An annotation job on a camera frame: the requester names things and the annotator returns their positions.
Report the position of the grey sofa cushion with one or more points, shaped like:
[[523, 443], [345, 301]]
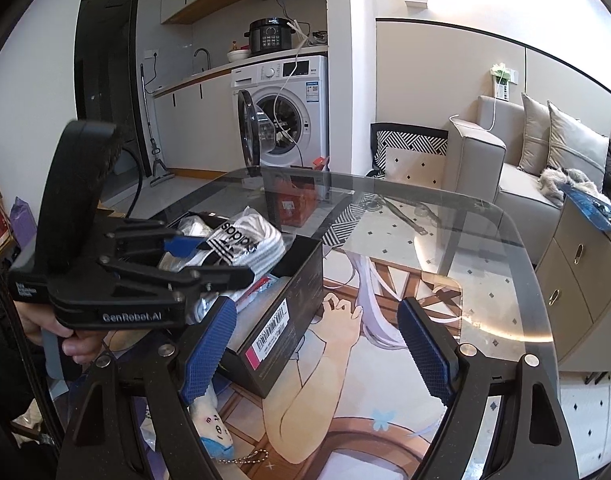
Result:
[[533, 135], [575, 145]]

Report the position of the red white packet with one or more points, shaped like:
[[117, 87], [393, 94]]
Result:
[[255, 292]]

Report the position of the white bowl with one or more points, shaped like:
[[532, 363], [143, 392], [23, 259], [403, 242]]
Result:
[[238, 55]]

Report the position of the wall socket with charger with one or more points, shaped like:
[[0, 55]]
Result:
[[503, 82]]

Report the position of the black cardboard box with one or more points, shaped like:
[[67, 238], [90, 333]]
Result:
[[305, 280]]

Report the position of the printed desk mat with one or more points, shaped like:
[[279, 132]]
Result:
[[335, 385]]

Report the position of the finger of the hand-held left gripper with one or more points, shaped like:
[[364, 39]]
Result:
[[210, 277], [185, 245]]

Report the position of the white washing machine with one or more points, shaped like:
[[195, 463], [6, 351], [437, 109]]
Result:
[[305, 110]]

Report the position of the grey fur garment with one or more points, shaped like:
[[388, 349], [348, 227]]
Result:
[[555, 180]]

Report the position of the beige sofa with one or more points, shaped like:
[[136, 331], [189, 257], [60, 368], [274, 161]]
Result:
[[475, 170]]

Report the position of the white printed plastic bag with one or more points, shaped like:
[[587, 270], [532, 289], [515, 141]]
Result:
[[250, 255]]

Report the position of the beige drawer cabinet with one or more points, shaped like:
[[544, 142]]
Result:
[[575, 280]]

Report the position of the kitchen counter cabinet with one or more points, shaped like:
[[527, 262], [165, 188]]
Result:
[[195, 115]]

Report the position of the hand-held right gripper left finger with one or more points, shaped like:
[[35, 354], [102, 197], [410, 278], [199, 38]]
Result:
[[210, 345]]

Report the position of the black pressure cooker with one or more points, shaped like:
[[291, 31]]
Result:
[[270, 37]]

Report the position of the purple bag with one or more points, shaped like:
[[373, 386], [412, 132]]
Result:
[[23, 225]]

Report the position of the red cardboard box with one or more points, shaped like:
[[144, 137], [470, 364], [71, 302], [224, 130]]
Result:
[[290, 205]]

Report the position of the person's left hand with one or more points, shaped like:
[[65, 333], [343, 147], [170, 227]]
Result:
[[85, 347]]

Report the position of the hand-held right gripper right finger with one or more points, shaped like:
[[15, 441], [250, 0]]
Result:
[[425, 350]]

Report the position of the kitchen faucet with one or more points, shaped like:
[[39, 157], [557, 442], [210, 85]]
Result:
[[205, 55]]

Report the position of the dark door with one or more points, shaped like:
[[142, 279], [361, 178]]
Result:
[[105, 85]]

